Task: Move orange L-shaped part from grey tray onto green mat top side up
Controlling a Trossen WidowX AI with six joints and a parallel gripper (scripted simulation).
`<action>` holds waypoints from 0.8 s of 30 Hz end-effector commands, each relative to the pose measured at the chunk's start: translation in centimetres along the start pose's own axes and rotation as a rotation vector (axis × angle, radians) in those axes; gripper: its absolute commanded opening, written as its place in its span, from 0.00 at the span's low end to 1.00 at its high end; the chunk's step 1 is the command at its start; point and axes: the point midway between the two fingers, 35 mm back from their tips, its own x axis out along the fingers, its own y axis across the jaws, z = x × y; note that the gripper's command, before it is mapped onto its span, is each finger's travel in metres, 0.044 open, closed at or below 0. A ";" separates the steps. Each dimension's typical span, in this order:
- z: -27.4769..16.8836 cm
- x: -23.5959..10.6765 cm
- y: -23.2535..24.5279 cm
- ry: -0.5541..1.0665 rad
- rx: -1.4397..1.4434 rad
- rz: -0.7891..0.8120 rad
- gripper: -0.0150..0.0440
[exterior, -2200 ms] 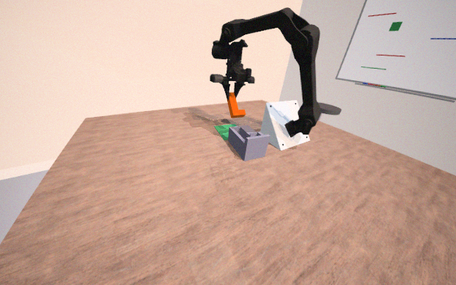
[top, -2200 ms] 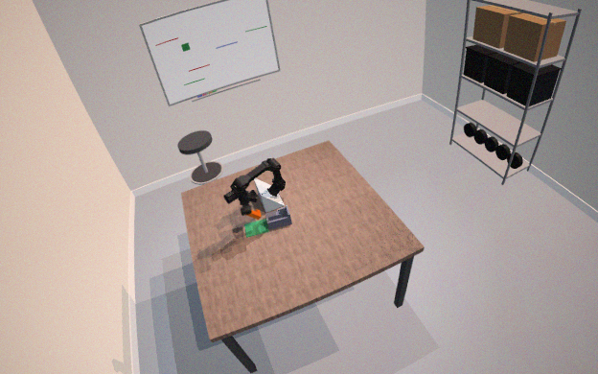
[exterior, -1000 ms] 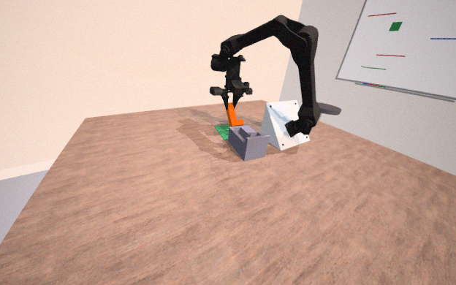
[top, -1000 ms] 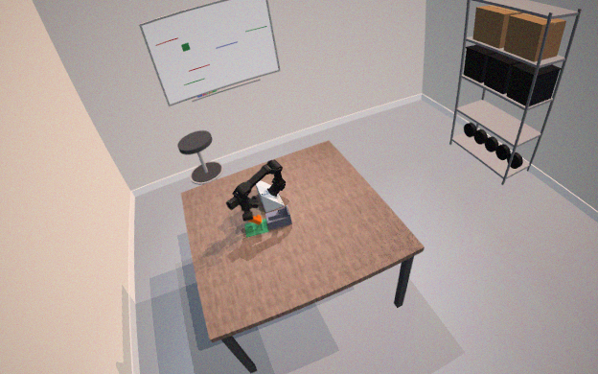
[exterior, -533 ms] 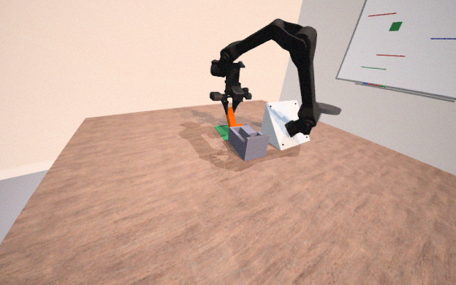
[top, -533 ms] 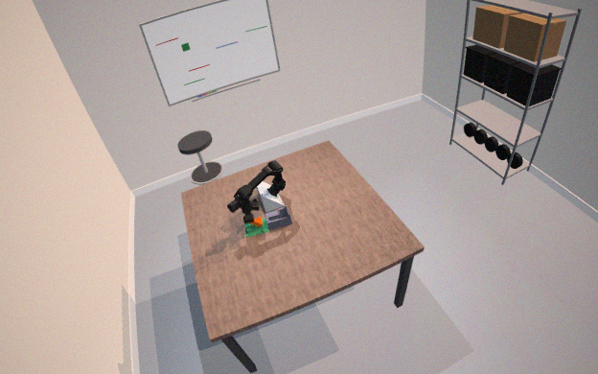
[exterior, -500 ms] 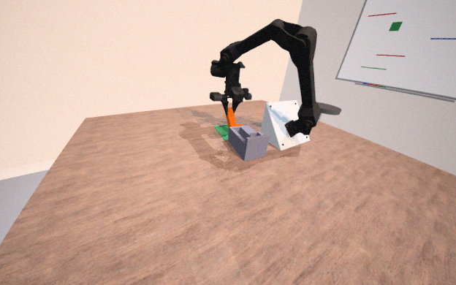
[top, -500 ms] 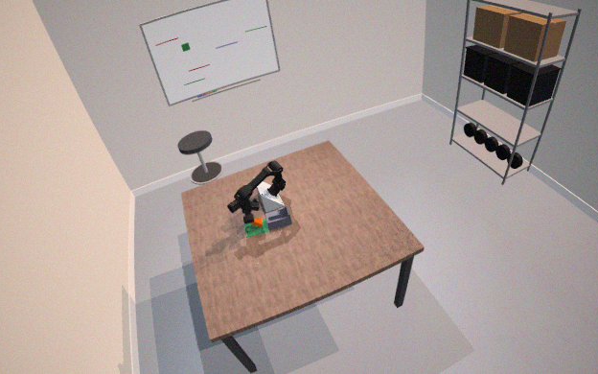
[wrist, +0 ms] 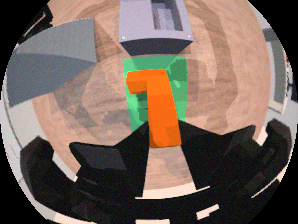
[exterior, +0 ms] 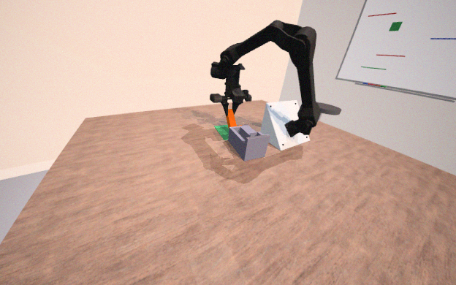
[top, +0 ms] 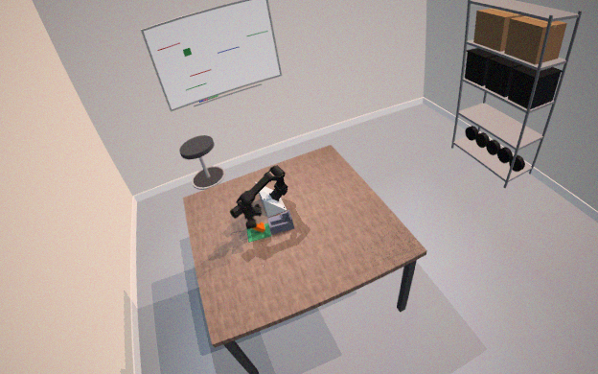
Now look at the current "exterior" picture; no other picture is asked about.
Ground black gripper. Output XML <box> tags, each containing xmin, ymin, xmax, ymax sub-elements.
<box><xmin>210</xmin><ymin>81</ymin><xmax>252</xmax><ymax>116</ymax></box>

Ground orange l-shaped part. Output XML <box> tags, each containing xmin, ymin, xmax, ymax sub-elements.
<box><xmin>226</xmin><ymin>109</ymin><xmax>237</xmax><ymax>127</ymax></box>

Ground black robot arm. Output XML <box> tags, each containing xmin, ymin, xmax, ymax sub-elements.
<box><xmin>210</xmin><ymin>20</ymin><xmax>321</xmax><ymax>137</ymax></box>

